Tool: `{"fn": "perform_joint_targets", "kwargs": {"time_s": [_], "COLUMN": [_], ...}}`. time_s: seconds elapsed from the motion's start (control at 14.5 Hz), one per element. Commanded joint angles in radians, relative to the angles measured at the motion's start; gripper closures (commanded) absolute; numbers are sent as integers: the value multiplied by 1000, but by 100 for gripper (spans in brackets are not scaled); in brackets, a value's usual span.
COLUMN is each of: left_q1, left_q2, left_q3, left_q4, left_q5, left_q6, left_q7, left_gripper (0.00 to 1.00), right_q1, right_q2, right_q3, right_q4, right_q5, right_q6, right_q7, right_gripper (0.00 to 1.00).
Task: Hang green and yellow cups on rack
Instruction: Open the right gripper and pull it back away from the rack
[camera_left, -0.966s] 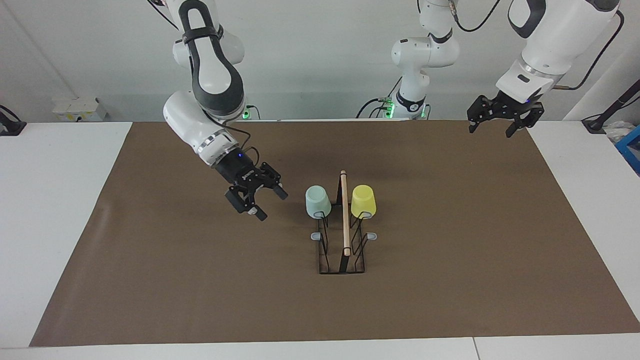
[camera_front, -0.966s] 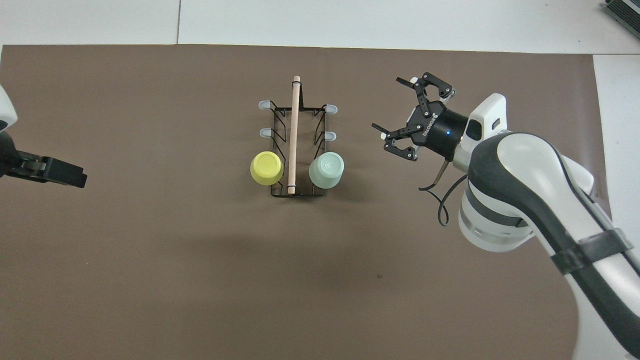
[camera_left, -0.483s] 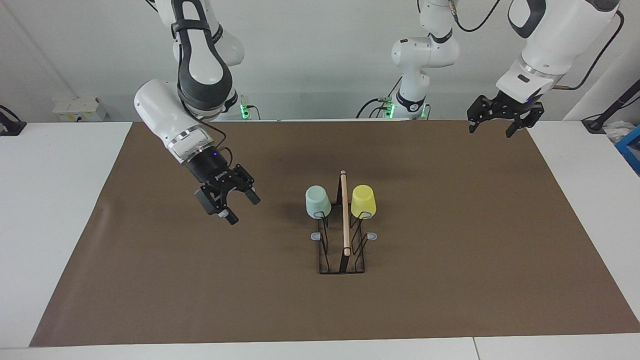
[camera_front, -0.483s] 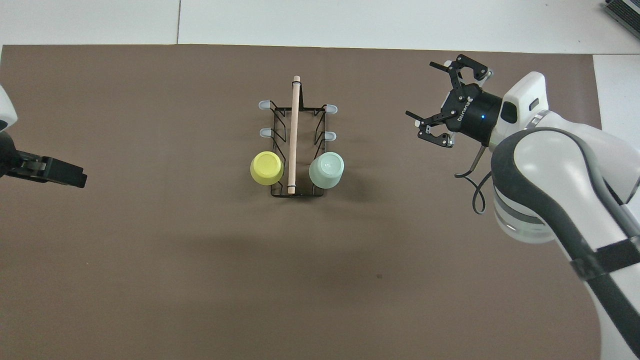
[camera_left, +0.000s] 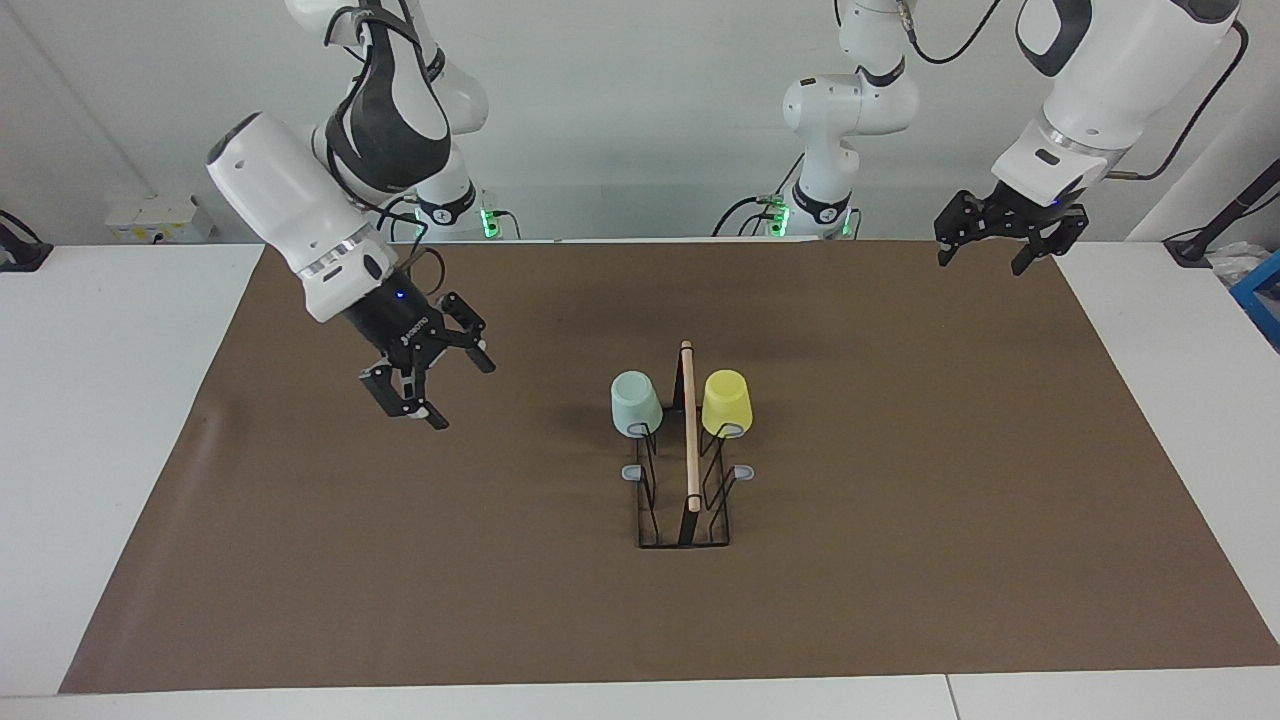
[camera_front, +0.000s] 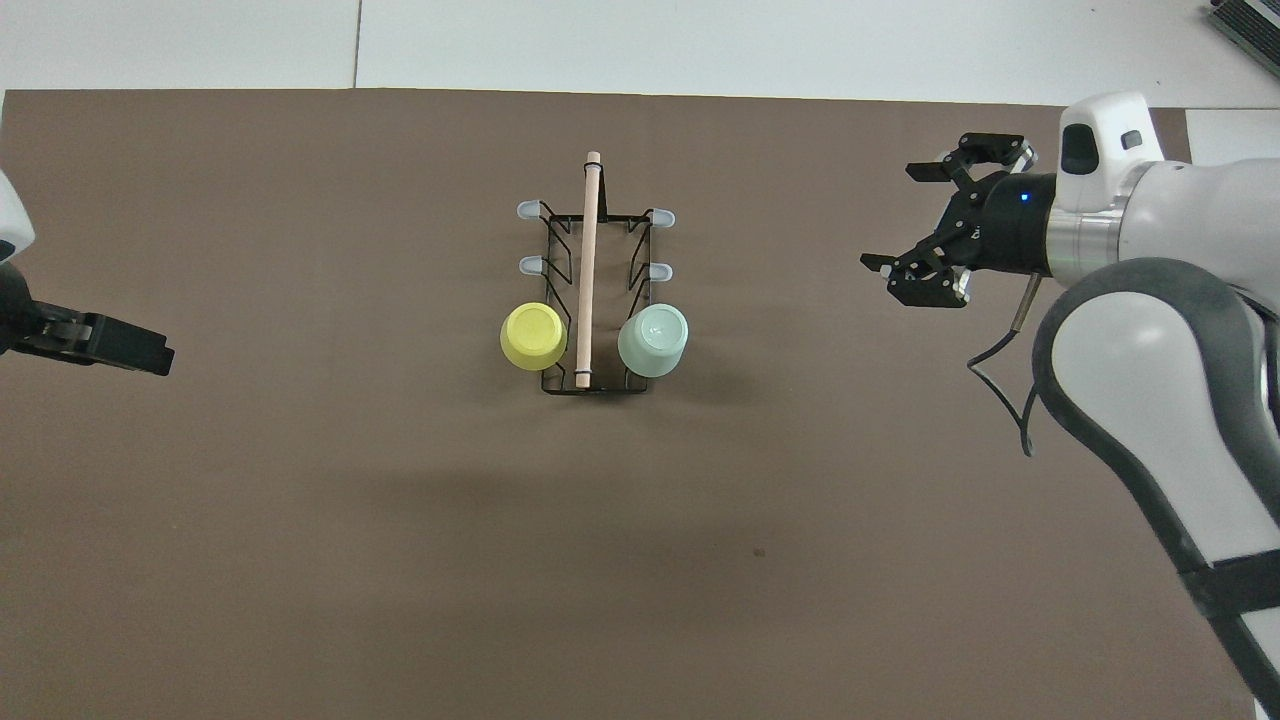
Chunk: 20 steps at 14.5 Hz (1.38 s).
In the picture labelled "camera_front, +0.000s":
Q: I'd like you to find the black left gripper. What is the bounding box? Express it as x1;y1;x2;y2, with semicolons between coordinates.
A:
0;262;176;377

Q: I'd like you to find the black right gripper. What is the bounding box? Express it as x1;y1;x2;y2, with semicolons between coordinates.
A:
860;132;1056;306

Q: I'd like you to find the light green plastic cup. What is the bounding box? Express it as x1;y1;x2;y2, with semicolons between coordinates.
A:
617;303;691;379

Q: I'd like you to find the yellow plastic cup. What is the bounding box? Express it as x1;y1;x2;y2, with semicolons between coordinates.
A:
499;302;569;372

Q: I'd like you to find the grey finned metal device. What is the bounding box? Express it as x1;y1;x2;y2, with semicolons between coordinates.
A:
1205;0;1280;53

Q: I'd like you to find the brown table mat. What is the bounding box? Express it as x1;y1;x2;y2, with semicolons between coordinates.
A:
0;88;1257;720

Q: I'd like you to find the black wire cup rack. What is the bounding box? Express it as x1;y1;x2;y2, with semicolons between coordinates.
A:
515;151;677;396

